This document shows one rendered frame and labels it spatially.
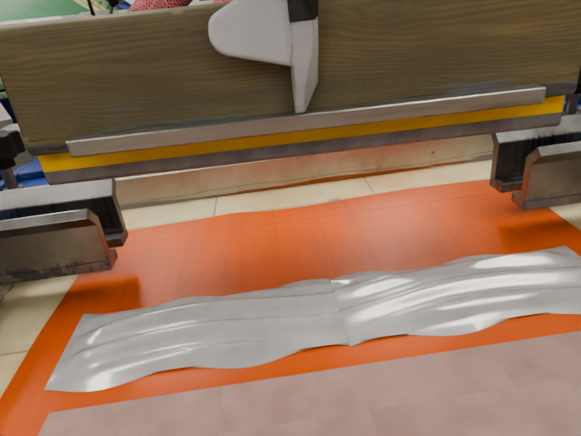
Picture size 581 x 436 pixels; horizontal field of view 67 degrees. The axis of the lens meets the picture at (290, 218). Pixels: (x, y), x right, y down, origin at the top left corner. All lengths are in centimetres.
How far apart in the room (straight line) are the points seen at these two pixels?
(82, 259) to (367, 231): 23
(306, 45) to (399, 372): 18
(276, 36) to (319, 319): 17
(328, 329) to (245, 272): 10
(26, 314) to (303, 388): 22
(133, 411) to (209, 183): 28
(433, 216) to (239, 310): 20
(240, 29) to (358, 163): 27
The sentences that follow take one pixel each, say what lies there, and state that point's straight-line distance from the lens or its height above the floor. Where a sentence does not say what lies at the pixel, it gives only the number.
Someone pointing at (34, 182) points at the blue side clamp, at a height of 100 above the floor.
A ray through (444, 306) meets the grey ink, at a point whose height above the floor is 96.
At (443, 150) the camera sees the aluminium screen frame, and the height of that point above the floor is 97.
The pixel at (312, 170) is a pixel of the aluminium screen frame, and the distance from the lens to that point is 48.
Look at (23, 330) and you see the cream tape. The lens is 37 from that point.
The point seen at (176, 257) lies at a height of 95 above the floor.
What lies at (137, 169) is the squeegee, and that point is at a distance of 31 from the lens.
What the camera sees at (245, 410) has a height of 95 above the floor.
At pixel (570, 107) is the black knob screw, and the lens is 53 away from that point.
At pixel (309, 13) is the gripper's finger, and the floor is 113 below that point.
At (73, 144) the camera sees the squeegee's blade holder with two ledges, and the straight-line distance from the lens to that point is 29.
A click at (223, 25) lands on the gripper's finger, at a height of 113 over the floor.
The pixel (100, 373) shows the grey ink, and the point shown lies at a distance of 29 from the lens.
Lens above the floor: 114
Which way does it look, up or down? 26 degrees down
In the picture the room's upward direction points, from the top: 7 degrees counter-clockwise
